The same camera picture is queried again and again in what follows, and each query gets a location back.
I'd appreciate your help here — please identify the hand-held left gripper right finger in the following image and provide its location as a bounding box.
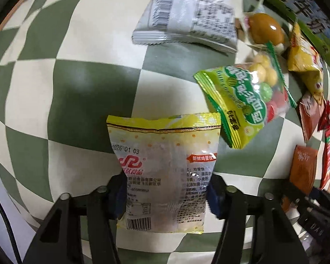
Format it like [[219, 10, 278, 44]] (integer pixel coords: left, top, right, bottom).
[[206, 174, 310, 264]]

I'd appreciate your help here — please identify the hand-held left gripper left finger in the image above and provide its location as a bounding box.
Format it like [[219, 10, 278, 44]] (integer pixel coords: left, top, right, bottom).
[[22, 174, 127, 264]]

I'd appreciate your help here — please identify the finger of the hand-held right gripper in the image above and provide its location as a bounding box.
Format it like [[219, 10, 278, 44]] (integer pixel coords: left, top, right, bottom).
[[281, 181, 308, 213]]

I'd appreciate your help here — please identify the orange snack packet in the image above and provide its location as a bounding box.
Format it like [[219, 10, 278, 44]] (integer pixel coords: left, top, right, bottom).
[[282, 144, 319, 213]]

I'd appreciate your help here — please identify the yellow egg cake packet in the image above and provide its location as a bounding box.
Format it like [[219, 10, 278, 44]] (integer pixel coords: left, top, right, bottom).
[[107, 113, 222, 235]]

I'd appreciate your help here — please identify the red green snack packet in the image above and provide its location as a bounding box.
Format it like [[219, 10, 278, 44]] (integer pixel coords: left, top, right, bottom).
[[319, 130, 330, 190]]

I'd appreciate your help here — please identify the brown snack packet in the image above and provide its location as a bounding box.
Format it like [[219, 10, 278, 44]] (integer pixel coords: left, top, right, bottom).
[[299, 91, 326, 143]]

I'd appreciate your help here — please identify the green candy ball packet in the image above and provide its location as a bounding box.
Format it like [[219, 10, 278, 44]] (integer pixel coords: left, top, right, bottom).
[[194, 42, 297, 149]]

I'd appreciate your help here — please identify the yellow panda snack packet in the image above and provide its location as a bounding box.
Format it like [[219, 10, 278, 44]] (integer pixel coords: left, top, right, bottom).
[[287, 20, 326, 106]]

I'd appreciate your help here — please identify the braised egg packet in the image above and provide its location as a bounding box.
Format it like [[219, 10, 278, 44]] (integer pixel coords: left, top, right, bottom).
[[235, 0, 290, 54]]

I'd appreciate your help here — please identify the cardboard box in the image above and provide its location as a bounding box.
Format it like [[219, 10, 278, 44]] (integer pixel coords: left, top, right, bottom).
[[242, 0, 330, 66]]

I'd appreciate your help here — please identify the white snack packet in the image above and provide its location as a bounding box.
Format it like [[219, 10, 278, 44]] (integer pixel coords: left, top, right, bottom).
[[132, 0, 246, 54]]

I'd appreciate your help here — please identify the green white checkered cloth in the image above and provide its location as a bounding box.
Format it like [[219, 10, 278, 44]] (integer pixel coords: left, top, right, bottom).
[[0, 0, 330, 264]]

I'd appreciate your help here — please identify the black cable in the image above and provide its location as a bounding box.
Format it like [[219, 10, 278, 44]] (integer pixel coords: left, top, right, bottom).
[[0, 181, 22, 264]]

